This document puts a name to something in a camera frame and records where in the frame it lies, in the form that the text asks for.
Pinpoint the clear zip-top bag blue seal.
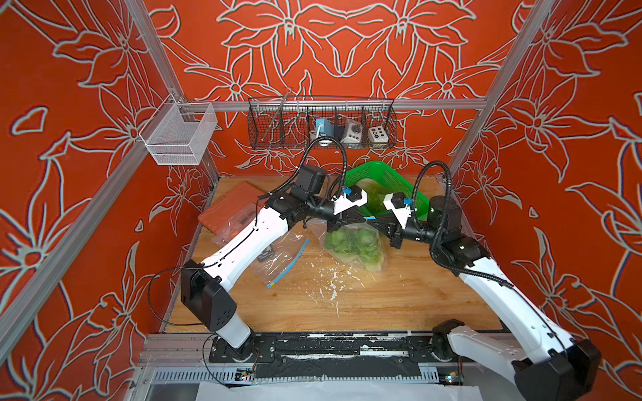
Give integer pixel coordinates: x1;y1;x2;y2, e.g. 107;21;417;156
251;232;310;288

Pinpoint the blue white device in basket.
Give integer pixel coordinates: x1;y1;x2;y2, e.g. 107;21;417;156
309;118;334;140

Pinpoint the black wire wall basket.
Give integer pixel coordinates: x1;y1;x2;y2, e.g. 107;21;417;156
247;95;397;150

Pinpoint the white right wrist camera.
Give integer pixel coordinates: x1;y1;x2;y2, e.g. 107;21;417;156
383;192;412;228

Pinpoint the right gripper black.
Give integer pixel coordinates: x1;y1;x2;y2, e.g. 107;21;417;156
368;214;445;252

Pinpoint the chinese cabbage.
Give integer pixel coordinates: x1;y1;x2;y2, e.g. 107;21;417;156
357;178;393;216

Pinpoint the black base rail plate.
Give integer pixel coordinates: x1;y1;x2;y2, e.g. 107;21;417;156
202;331;466;386

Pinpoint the clear acrylic wall bin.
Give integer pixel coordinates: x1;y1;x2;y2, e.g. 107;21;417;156
138;95;218;169

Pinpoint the orange plastic tool case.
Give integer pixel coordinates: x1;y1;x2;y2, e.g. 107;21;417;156
198;181;263;235

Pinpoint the white round dial device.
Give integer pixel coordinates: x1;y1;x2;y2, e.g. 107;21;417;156
340;120;363;145

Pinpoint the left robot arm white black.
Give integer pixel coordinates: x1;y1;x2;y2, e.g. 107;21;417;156
180;135;367;360

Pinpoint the green plastic basket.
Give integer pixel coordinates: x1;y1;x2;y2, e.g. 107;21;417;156
346;161;413;217

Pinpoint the white button box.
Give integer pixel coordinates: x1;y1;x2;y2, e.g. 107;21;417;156
368;125;390;150

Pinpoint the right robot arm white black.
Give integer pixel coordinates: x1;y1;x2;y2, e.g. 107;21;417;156
367;161;602;400

